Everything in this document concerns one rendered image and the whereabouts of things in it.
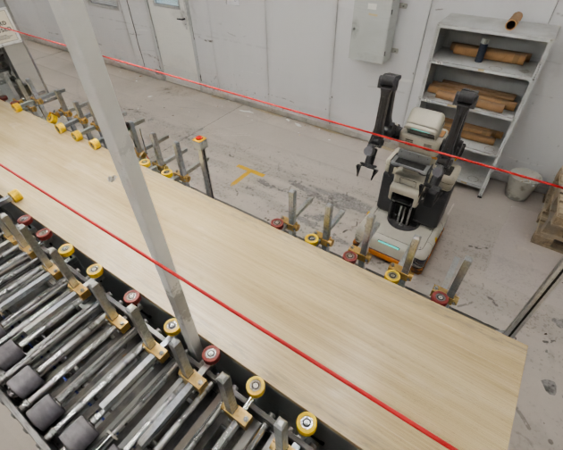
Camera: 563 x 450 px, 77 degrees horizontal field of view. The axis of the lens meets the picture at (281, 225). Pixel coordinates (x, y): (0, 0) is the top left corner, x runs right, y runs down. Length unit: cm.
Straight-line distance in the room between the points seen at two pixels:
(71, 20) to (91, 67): 9
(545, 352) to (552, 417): 46
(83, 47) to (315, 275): 144
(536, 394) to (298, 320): 179
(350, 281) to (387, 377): 51
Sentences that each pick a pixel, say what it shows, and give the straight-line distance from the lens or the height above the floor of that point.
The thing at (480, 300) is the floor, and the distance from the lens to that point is 329.
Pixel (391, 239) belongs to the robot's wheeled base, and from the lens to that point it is 308.
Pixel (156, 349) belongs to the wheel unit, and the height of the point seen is 85.
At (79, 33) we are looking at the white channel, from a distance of 95.
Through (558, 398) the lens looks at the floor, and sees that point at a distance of 309.
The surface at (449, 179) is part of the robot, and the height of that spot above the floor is 81.
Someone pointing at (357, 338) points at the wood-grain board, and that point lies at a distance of 173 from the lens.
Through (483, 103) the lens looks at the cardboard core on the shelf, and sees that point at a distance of 391.
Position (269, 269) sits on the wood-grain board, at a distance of 194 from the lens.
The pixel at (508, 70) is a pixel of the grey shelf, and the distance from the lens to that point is 383.
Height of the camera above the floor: 239
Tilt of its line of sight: 43 degrees down
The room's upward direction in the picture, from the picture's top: 1 degrees counter-clockwise
